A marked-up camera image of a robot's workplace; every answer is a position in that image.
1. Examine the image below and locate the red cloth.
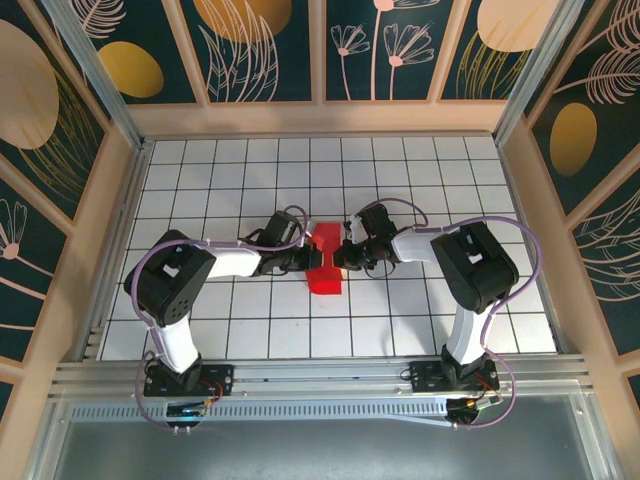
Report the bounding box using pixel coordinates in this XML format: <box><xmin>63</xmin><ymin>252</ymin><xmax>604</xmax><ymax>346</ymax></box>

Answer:
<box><xmin>305</xmin><ymin>221</ymin><xmax>347</xmax><ymax>298</ymax></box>

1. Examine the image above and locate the grey metal sheet panel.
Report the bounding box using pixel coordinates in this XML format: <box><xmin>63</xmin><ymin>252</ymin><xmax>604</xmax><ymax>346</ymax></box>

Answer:
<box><xmin>29</xmin><ymin>399</ymin><xmax>616</xmax><ymax>480</ymax></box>

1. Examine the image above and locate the small controller circuit board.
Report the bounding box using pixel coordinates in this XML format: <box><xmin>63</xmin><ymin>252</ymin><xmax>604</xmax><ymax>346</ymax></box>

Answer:
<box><xmin>164</xmin><ymin>399</ymin><xmax>214</xmax><ymax>420</ymax></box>
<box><xmin>446</xmin><ymin>394</ymin><xmax>504</xmax><ymax>425</ymax></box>

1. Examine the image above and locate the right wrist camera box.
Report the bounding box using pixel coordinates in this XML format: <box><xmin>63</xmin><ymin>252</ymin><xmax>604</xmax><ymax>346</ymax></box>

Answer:
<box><xmin>343</xmin><ymin>214</ymin><xmax>364</xmax><ymax>245</ymax></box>

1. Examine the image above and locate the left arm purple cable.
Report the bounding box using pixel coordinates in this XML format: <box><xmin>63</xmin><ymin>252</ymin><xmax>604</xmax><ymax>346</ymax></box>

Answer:
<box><xmin>124</xmin><ymin>203</ymin><xmax>307</xmax><ymax>434</ymax></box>

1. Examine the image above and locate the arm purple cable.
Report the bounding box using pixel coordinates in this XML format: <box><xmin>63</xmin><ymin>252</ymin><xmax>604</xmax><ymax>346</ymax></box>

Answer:
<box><xmin>369</xmin><ymin>198</ymin><xmax>541</xmax><ymax>432</ymax></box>
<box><xmin>124</xmin><ymin>203</ymin><xmax>307</xmax><ymax>434</ymax></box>

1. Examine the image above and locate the aluminium mounting rail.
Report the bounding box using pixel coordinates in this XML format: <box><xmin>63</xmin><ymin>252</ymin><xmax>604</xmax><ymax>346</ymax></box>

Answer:
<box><xmin>49</xmin><ymin>353</ymin><xmax>591</xmax><ymax>401</ymax></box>

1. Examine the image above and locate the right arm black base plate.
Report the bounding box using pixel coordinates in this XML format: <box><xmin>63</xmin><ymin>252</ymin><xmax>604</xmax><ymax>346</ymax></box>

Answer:
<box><xmin>408</xmin><ymin>359</ymin><xmax>501</xmax><ymax>394</ymax></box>

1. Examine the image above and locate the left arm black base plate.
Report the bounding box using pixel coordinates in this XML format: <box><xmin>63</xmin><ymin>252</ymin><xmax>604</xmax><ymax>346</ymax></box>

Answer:
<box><xmin>143</xmin><ymin>363</ymin><xmax>236</xmax><ymax>399</ymax></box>

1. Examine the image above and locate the perforated metal cable tray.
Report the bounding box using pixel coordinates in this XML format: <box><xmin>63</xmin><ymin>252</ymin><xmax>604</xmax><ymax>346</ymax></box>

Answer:
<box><xmin>69</xmin><ymin>397</ymin><xmax>451</xmax><ymax>422</ymax></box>

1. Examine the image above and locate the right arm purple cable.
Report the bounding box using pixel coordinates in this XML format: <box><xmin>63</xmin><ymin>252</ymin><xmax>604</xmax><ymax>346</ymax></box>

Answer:
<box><xmin>369</xmin><ymin>198</ymin><xmax>541</xmax><ymax>432</ymax></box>

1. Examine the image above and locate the aluminium frame post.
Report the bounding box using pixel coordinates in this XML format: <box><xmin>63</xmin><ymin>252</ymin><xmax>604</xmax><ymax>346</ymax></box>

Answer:
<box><xmin>39</xmin><ymin>0</ymin><xmax>147</xmax><ymax>154</ymax></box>
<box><xmin>492</xmin><ymin>0</ymin><xmax>601</xmax><ymax>146</ymax></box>

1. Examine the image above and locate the aluminium side rail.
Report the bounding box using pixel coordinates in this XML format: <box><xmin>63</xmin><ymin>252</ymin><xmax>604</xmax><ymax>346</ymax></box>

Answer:
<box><xmin>79</xmin><ymin>142</ymin><xmax>154</xmax><ymax>362</ymax></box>

